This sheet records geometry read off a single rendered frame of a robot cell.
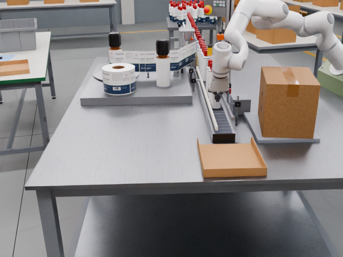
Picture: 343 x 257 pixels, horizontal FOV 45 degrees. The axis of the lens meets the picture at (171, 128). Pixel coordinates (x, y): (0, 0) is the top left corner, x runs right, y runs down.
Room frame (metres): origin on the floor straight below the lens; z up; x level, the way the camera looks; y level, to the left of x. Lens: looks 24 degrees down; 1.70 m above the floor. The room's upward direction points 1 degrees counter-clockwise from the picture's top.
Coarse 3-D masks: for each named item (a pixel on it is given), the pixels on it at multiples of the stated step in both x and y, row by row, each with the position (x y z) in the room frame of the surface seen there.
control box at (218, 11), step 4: (204, 0) 2.72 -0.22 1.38; (208, 0) 2.70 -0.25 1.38; (212, 0) 2.68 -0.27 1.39; (220, 0) 2.65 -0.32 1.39; (224, 0) 2.64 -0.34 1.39; (204, 4) 2.72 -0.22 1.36; (208, 4) 2.70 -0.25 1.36; (212, 4) 2.68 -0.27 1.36; (212, 8) 2.68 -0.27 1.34; (216, 8) 2.67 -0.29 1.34; (220, 8) 2.65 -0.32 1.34; (224, 8) 2.64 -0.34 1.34; (204, 12) 2.72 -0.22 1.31; (212, 12) 2.68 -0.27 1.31; (216, 12) 2.67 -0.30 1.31; (220, 12) 2.65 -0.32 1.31; (224, 12) 2.64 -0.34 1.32; (216, 16) 2.68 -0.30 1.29; (220, 16) 2.66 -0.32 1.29; (224, 16) 2.64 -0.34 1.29
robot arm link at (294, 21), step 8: (256, 16) 2.27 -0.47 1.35; (288, 16) 2.30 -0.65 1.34; (296, 16) 2.32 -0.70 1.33; (256, 24) 2.27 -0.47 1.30; (264, 24) 2.24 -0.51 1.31; (272, 24) 2.30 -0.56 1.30; (280, 24) 2.30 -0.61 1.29; (288, 24) 2.30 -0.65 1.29; (296, 24) 2.32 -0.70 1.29; (304, 24) 2.45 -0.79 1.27; (296, 32) 2.42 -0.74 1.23; (304, 32) 2.46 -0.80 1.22
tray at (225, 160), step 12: (204, 144) 1.75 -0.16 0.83; (216, 144) 1.75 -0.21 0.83; (228, 144) 1.75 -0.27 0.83; (240, 144) 1.75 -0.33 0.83; (252, 144) 1.73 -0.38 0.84; (204, 156) 1.64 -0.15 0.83; (216, 156) 1.63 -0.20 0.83; (228, 156) 1.63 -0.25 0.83; (240, 156) 1.63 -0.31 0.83; (252, 156) 1.63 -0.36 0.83; (204, 168) 1.46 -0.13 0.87; (216, 168) 1.46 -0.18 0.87; (228, 168) 1.46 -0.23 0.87; (240, 168) 1.46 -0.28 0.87; (252, 168) 1.46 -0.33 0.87; (264, 168) 1.46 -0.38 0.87
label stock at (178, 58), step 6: (186, 42) 2.99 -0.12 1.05; (192, 42) 2.95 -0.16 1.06; (180, 48) 2.76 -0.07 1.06; (186, 48) 2.86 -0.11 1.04; (192, 48) 2.95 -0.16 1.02; (144, 54) 2.70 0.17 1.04; (150, 54) 2.70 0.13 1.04; (156, 54) 2.71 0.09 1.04; (168, 54) 2.71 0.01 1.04; (174, 54) 2.72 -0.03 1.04; (180, 54) 2.76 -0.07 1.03; (186, 54) 2.86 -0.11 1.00; (192, 54) 2.95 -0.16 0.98; (150, 60) 2.70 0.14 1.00; (174, 60) 2.72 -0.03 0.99; (180, 60) 2.76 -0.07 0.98; (186, 60) 2.86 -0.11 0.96; (192, 60) 2.95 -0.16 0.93; (150, 66) 2.70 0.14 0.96; (174, 66) 2.72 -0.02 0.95; (180, 66) 2.76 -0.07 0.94
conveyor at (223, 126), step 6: (198, 78) 2.74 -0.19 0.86; (204, 84) 2.54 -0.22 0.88; (204, 96) 2.30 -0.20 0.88; (222, 108) 2.11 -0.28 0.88; (216, 114) 2.02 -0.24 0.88; (222, 114) 2.02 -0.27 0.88; (216, 120) 1.94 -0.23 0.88; (222, 120) 1.94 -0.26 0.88; (222, 126) 1.86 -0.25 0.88; (228, 126) 1.86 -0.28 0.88; (216, 132) 1.79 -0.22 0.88; (222, 132) 1.79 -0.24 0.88; (228, 132) 1.79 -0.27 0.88
